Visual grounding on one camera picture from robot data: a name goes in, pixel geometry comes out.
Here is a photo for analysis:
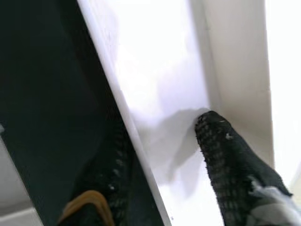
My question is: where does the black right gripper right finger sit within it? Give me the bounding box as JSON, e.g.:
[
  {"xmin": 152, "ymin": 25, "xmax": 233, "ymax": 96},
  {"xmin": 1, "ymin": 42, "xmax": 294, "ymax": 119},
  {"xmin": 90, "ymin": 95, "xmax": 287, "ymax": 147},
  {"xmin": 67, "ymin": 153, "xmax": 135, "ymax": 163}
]
[{"xmin": 194, "ymin": 110, "xmax": 299, "ymax": 226}]

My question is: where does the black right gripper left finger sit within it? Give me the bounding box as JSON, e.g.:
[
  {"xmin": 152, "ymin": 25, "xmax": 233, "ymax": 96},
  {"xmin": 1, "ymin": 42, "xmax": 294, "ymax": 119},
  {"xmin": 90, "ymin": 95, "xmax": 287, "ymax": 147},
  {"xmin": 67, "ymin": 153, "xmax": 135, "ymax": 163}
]
[{"xmin": 57, "ymin": 128, "xmax": 165, "ymax": 226}]

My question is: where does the white plastic table top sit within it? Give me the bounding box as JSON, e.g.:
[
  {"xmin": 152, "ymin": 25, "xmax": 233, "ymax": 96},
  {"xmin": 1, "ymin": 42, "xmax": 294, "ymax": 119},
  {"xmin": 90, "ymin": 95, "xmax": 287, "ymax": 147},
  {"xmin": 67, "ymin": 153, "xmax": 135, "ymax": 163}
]
[{"xmin": 77, "ymin": 0, "xmax": 301, "ymax": 226}]

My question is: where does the yellow rubber band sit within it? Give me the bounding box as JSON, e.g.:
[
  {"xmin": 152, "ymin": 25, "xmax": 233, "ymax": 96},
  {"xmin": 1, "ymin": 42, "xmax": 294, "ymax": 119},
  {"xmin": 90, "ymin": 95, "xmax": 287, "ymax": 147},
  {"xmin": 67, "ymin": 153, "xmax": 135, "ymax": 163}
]
[{"xmin": 57, "ymin": 190, "xmax": 116, "ymax": 226}]

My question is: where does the black tablecloth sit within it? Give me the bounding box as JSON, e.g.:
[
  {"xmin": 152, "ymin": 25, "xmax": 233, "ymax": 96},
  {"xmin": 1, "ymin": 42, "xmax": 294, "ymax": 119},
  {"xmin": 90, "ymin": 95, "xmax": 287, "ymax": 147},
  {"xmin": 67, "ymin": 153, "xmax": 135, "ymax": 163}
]
[{"xmin": 0, "ymin": 0, "xmax": 165, "ymax": 226}]

